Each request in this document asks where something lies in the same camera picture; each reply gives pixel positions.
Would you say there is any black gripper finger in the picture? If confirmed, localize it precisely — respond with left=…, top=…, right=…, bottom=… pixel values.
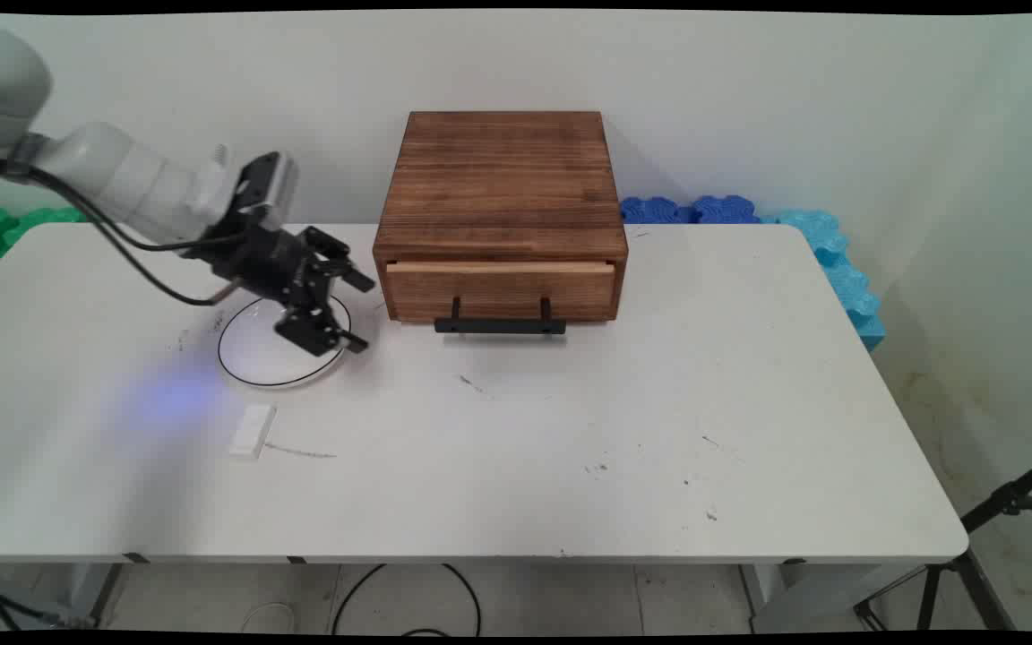
left=303, top=228, right=379, bottom=294
left=275, top=291, right=370, bottom=358

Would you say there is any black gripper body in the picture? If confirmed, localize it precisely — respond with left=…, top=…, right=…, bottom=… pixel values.
left=183, top=211, right=322, bottom=307

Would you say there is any wooden drawer with black handle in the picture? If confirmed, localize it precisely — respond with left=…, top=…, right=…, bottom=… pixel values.
left=385, top=259, right=618, bottom=338

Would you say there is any white plate with black rim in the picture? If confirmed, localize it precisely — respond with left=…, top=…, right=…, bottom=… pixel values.
left=216, top=294, right=355, bottom=391

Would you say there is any white rectangular block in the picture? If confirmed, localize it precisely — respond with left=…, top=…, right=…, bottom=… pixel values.
left=228, top=404, right=279, bottom=460

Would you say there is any brown wooden drawer cabinet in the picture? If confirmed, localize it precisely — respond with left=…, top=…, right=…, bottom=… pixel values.
left=373, top=111, right=630, bottom=324

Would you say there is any green foam mat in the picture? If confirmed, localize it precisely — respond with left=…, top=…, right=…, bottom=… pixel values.
left=0, top=207, right=88, bottom=268

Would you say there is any dark blue foam mat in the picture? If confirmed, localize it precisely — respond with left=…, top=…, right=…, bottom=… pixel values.
left=619, top=195, right=697, bottom=225
left=692, top=194, right=761, bottom=225

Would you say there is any grey table leg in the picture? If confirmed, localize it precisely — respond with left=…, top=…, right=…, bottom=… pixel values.
left=68, top=563, right=128, bottom=628

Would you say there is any cyan foam mat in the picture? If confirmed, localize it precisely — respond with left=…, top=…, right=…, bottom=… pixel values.
left=758, top=209, right=887, bottom=353

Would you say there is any white table leg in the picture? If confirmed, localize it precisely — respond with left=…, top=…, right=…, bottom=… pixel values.
left=738, top=562, right=929, bottom=633

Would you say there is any black tripod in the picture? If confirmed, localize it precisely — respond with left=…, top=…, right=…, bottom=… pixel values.
left=854, top=448, right=1032, bottom=633

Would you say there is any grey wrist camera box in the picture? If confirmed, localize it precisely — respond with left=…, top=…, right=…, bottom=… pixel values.
left=232, top=151, right=299, bottom=227

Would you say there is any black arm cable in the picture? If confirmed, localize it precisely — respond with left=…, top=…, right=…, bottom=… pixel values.
left=0, top=158, right=245, bottom=308

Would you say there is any white floor cable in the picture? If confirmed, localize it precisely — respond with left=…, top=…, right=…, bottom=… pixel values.
left=241, top=601, right=298, bottom=635

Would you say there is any black looped floor cable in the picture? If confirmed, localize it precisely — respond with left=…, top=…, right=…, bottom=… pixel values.
left=331, top=563, right=482, bottom=638

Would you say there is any black floor cable bundle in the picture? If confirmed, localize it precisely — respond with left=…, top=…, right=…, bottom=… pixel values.
left=0, top=577, right=80, bottom=630

